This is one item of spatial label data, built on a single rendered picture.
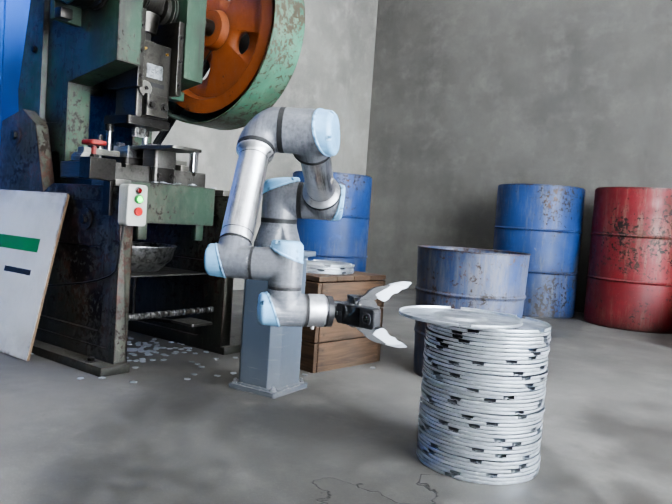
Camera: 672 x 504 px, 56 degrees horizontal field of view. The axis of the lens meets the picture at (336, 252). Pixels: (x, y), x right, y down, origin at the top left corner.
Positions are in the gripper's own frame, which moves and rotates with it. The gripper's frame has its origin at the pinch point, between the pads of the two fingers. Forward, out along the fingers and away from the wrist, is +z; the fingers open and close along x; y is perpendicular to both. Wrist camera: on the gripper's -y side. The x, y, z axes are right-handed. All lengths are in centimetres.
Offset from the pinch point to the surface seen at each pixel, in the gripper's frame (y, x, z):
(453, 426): -9.4, 23.2, 8.5
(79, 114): 123, -54, -95
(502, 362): -13.9, 7.6, 16.7
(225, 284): 111, 7, -36
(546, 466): -5, 35, 36
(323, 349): 84, 26, -1
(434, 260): 74, -9, 35
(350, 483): -11.0, 34.9, -14.9
